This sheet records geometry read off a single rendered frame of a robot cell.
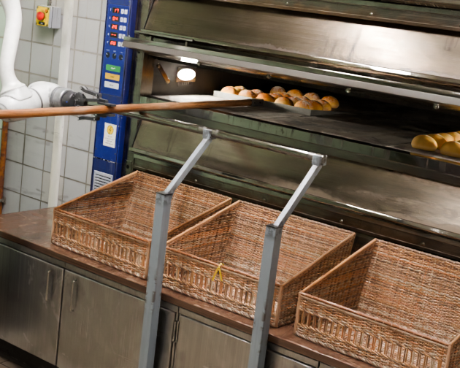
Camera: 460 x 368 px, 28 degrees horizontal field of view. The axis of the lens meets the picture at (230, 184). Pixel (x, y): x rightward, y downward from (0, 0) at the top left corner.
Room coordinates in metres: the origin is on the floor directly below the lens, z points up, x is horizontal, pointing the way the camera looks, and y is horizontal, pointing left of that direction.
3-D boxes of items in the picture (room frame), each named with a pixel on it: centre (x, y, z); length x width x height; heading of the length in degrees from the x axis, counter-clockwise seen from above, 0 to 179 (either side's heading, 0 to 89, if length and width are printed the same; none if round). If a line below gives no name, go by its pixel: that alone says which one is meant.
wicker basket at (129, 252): (3.64, 0.34, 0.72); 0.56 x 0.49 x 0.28; 52
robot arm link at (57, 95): (3.53, 0.68, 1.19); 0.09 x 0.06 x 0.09; 144
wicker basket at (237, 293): (3.29, -0.13, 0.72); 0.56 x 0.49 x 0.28; 54
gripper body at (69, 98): (3.48, 0.62, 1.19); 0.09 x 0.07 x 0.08; 54
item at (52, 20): (4.37, 0.95, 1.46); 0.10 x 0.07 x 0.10; 53
